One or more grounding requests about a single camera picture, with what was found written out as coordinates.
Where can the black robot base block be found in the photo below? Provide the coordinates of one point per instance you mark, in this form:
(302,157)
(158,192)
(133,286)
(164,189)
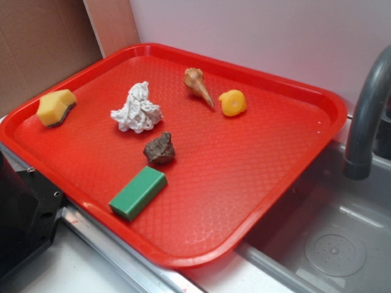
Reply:
(30,209)

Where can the green rectangular sponge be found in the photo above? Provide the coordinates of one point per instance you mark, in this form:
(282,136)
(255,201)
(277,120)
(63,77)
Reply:
(138,193)

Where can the yellow sponge with dark pad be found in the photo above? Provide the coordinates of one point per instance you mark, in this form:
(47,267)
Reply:
(54,107)

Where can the red plastic tray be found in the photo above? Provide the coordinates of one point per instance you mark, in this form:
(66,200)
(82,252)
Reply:
(227,171)

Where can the brown rock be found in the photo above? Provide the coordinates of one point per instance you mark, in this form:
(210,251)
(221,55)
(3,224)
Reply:
(161,150)

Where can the yellow plastic toy piece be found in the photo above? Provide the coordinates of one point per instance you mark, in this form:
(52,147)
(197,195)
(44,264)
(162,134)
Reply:
(233,103)

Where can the crumpled white paper towel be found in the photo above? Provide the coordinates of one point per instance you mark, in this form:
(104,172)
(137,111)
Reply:
(138,113)

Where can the brown spiral seashell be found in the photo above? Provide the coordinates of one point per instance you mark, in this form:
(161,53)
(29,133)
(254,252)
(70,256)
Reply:
(194,82)

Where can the grey plastic sink basin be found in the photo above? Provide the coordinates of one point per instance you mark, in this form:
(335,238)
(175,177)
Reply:
(327,233)

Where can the grey faucet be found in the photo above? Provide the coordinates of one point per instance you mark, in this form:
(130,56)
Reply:
(369,132)

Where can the brown cardboard panel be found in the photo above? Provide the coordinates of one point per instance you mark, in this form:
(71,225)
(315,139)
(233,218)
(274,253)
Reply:
(42,43)

